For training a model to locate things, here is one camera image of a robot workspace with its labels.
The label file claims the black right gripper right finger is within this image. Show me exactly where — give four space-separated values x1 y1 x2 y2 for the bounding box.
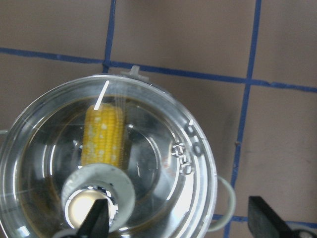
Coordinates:
248 195 317 238

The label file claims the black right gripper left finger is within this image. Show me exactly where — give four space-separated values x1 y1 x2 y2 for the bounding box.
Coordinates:
71 199 109 238

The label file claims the yellow corn cob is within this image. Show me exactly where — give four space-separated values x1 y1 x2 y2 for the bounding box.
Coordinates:
81 103 124 168

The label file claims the glass pot lid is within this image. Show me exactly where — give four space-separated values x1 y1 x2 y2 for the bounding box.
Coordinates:
0 74 218 238

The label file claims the pale green cooking pot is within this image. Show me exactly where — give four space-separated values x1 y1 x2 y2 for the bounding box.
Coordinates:
0 64 236 238

